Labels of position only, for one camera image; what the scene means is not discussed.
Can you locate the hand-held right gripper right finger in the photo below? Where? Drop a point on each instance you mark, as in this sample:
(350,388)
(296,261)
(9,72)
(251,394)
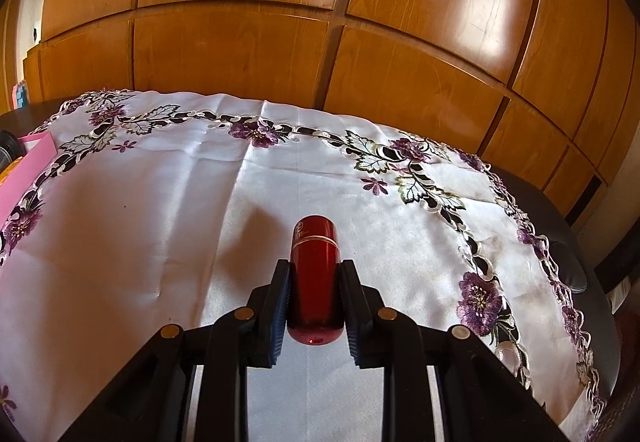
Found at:
(352,317)

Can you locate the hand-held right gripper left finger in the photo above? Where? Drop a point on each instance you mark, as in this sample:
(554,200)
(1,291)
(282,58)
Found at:
(282,307)

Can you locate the red metallic capsule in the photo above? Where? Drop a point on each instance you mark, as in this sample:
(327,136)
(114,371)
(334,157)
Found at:
(315,272)

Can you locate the pink cardboard box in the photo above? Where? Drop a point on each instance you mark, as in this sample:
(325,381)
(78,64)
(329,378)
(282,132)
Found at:
(25,167)

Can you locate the white embroidered floral tablecloth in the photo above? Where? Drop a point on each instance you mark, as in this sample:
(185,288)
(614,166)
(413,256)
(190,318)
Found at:
(200,222)

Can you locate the wooden wardrobe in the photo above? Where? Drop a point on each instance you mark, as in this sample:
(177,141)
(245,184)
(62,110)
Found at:
(250,57)

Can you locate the pink and blue foam boards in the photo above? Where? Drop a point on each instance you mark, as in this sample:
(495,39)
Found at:
(21,95)

